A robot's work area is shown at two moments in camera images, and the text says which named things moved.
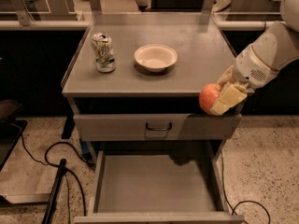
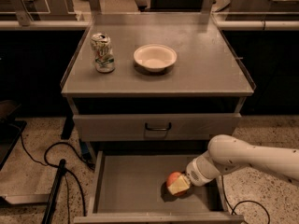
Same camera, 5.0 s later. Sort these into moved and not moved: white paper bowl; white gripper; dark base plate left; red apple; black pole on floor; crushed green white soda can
Moved: red apple; white gripper
Not moved: crushed green white soda can; black pole on floor; dark base plate left; white paper bowl
